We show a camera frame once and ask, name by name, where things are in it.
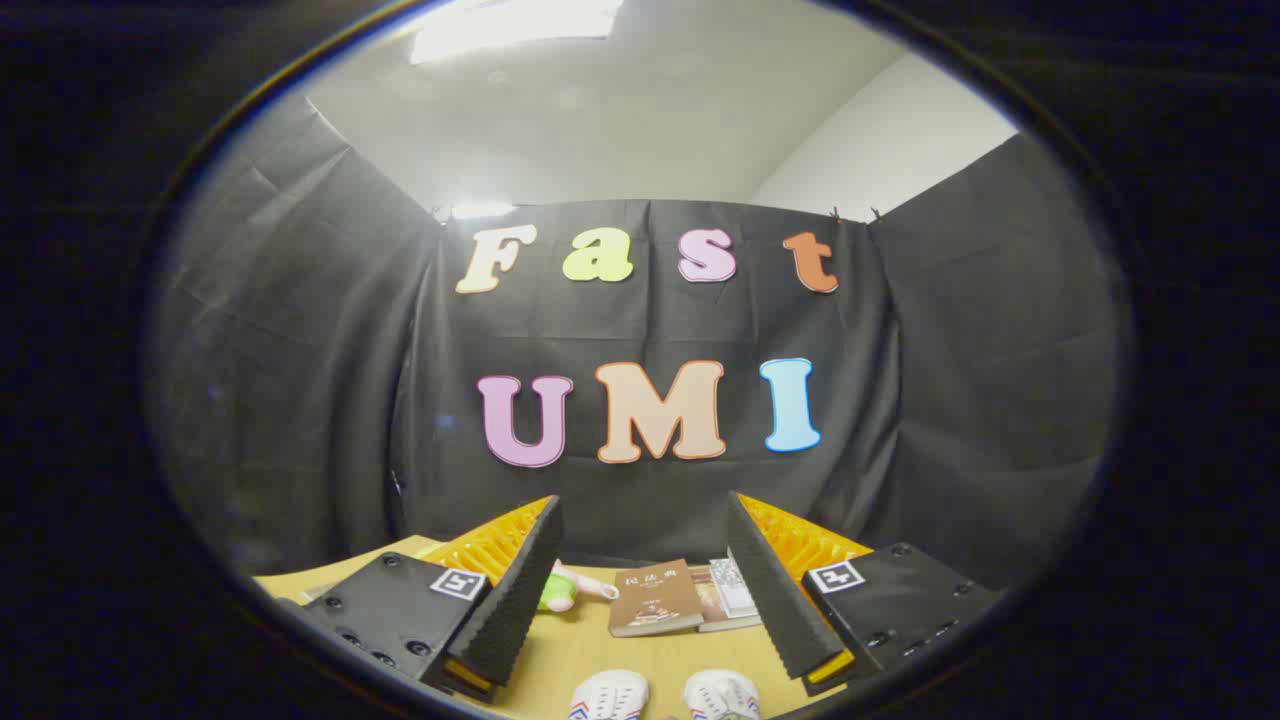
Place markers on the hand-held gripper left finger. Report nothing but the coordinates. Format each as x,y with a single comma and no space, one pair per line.
520,600

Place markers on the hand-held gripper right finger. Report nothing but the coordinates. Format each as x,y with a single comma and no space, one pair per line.
775,600

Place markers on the white shoe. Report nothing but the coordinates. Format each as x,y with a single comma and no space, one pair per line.
722,695
608,695

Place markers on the pink and green plush toy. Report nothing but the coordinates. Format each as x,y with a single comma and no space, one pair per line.
558,595

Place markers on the brown cover book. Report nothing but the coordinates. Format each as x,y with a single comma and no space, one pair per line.
655,595

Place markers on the black backdrop cloth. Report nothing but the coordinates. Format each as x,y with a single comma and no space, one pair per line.
620,320

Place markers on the ceiling light panel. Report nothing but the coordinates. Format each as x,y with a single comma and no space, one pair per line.
510,25

